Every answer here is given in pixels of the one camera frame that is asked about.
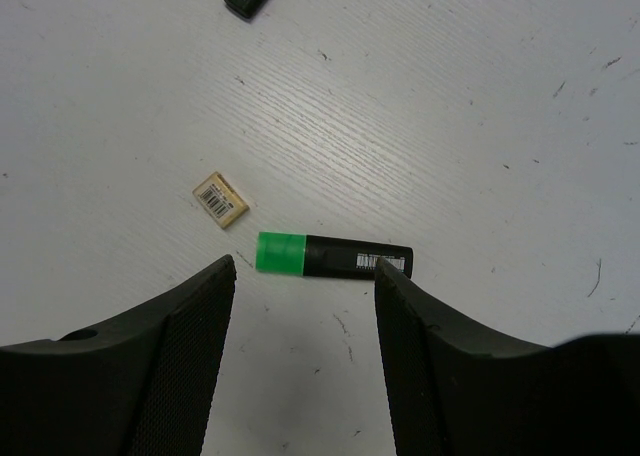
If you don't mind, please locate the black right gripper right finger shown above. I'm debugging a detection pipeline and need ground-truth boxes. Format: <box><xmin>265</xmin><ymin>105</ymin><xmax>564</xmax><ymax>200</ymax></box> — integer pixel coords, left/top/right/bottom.
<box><xmin>374</xmin><ymin>261</ymin><xmax>639</xmax><ymax>455</ymax></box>

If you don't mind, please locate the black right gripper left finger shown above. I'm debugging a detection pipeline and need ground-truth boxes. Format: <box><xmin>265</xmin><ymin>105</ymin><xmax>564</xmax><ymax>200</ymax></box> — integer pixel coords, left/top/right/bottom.
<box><xmin>1</xmin><ymin>256</ymin><xmax>236</xmax><ymax>455</ymax></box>

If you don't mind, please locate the green cap highlighter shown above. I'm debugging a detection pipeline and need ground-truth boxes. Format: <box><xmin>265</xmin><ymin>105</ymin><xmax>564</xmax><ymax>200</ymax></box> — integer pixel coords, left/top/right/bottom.
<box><xmin>255</xmin><ymin>232</ymin><xmax>414</xmax><ymax>281</ymax></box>

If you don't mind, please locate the small beige eraser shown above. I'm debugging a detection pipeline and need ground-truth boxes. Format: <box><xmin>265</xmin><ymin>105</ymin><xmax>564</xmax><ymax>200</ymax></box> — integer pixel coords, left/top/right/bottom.
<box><xmin>192</xmin><ymin>172</ymin><xmax>249</xmax><ymax>230</ymax></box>

